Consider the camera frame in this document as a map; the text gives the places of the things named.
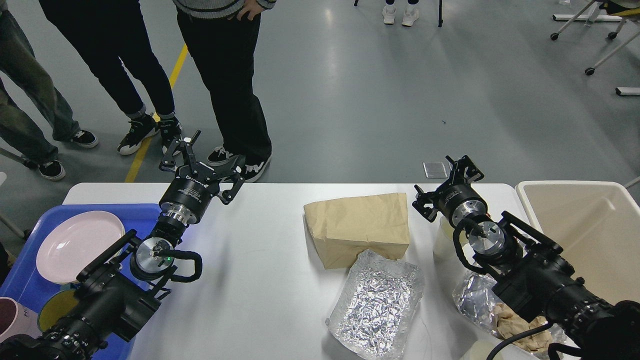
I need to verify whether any white lid bottom edge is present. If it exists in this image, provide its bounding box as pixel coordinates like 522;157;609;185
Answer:
459;339;499;360

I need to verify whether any white paper cup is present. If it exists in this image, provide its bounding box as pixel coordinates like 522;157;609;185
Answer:
432;214;457;259

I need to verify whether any pink plate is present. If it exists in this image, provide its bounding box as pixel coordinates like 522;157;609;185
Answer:
36;210;125;285

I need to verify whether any pink mug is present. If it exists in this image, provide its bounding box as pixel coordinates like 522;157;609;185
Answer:
0;297;42;342

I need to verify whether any beige plastic bin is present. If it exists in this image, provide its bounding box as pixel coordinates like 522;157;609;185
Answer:
516;180;640;305

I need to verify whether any blue plastic tray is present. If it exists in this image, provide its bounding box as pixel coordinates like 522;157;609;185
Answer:
0;203;164;360

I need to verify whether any person in white sneakers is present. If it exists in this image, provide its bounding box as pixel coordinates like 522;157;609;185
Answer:
382;0;421;27

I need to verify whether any crumpled foil with paper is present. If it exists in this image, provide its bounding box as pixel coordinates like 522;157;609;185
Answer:
452;269;567;360

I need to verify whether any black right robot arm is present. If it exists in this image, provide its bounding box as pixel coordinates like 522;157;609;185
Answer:
412;155;640;360

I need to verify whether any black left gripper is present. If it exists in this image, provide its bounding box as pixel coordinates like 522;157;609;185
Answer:
158;130;246;227

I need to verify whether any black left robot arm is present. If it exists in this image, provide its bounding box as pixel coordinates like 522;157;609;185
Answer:
1;131;246;360

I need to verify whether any person in grey sweater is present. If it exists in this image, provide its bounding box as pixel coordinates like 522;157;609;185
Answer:
174;0;275;182

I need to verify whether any brown paper bag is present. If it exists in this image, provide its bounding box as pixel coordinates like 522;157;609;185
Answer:
303;193;410;270

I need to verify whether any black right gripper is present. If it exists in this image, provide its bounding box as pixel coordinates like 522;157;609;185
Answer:
413;155;490;228

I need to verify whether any metal floor plate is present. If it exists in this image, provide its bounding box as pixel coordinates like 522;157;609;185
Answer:
423;161;450;179

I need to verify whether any aluminium foil tray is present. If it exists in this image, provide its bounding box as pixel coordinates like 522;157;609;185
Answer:
326;249;425;360

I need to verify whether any person in olive trousers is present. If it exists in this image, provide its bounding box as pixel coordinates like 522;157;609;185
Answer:
0;0;99;182

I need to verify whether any person in dark jeans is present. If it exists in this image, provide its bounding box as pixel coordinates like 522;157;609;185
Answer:
39;0;182;156

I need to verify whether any blue-grey mug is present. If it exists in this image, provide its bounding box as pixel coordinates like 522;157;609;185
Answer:
38;289;79;333

